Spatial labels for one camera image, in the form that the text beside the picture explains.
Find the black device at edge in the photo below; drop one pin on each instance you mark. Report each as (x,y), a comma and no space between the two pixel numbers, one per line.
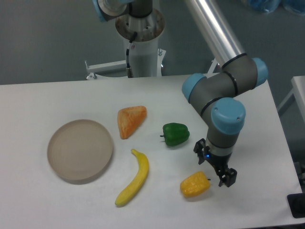
(297,205)

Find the yellow toy banana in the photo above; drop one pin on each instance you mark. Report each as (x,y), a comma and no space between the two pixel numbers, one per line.
(130,191)

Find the blue plastic bag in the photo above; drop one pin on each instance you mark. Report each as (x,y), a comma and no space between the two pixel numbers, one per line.
(296,7)

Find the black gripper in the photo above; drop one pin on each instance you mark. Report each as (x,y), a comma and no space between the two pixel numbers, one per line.
(226,175)

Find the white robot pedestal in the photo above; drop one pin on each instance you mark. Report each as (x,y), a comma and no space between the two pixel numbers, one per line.
(143,56)

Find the green toy pepper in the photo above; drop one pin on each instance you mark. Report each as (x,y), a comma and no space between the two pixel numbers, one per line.
(175,134)

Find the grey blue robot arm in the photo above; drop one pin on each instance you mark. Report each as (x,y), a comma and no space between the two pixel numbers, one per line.
(212,97)

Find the white side table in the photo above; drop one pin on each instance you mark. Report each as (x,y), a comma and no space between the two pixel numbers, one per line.
(296,94)

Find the orange toy bread wedge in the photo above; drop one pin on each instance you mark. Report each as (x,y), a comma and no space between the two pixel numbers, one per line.
(129,119)

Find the yellow toy pepper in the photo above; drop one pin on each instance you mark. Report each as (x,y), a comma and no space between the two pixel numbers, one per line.
(194,185)

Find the beige round plate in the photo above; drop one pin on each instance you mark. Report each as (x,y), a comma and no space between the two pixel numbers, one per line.
(79,151)

